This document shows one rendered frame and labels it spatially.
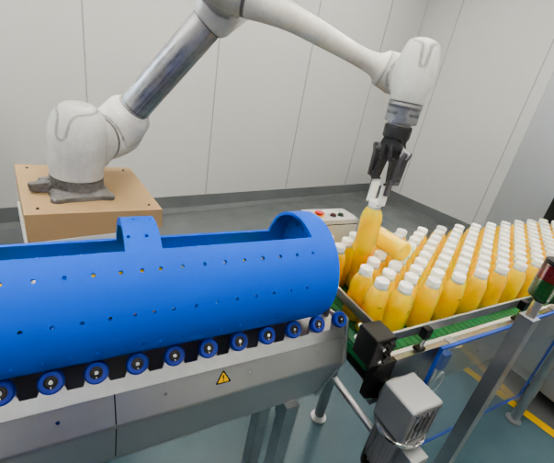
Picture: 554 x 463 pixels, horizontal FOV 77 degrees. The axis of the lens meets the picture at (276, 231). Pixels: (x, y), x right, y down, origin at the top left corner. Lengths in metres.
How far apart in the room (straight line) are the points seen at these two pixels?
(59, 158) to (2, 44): 2.22
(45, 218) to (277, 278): 0.70
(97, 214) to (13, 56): 2.32
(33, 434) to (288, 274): 0.57
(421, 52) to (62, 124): 0.98
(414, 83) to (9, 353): 1.01
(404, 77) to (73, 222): 1.00
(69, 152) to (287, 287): 0.75
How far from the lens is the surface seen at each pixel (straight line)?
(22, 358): 0.73
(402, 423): 1.06
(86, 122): 1.19
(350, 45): 1.13
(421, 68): 1.02
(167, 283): 0.68
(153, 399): 0.88
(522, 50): 5.18
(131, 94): 1.31
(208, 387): 0.90
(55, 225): 1.18
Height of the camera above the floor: 1.56
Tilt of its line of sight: 25 degrees down
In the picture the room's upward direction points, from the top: 11 degrees clockwise
